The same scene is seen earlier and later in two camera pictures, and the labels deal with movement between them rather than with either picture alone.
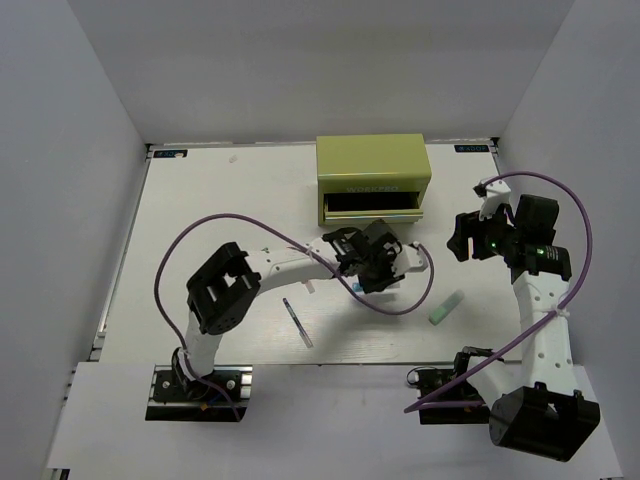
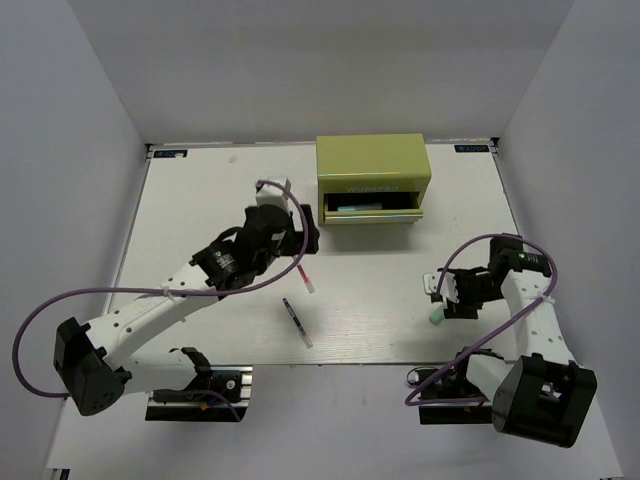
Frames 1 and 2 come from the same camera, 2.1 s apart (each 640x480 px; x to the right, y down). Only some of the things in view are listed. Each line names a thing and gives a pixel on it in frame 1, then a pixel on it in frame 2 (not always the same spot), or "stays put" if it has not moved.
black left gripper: [388, 277] → [296, 241]
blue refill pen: [299, 325] stays put
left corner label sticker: [170, 153] stays put
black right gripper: [468, 225] → [464, 309]
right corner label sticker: [471, 148] stays put
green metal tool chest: [363, 178] stays put
